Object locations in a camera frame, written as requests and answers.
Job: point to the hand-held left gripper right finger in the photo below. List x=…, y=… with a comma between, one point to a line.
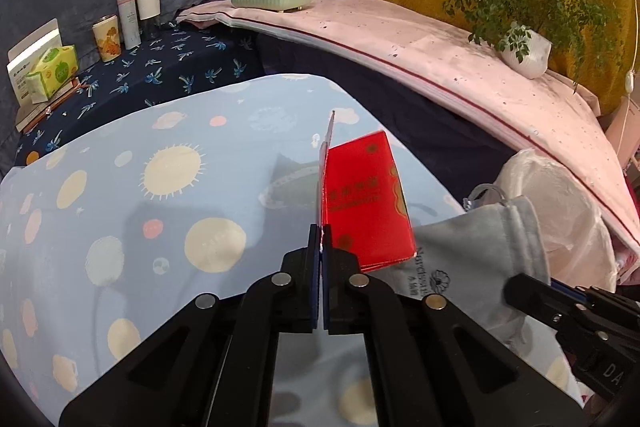
x=327, y=287

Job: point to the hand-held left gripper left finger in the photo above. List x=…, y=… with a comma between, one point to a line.
x=314, y=277

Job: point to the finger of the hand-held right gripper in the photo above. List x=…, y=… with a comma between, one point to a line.
x=605, y=294
x=545, y=302

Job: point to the red paper packet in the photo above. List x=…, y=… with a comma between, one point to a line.
x=365, y=202

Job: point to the white plastic bag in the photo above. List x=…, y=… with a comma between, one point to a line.
x=560, y=212

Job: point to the light blue printed blanket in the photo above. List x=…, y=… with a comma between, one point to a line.
x=125, y=232

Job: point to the dark purple cloth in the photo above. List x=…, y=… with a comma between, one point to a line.
x=350, y=72

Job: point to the pink dotted bed sheet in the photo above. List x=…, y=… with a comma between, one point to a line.
x=425, y=52

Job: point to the navy printed cloth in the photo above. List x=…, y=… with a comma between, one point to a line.
x=165, y=62

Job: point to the white cosmetic tube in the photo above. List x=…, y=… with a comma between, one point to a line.
x=129, y=22

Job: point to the yellow printed can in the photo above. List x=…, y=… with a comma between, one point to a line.
x=106, y=39

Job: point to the white bottle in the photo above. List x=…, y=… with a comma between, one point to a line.
x=148, y=4

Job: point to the brown book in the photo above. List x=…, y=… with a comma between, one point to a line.
x=40, y=113

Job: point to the green tissue pack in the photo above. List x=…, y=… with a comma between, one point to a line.
x=55, y=72

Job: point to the white carton box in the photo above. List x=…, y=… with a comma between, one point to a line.
x=22, y=62

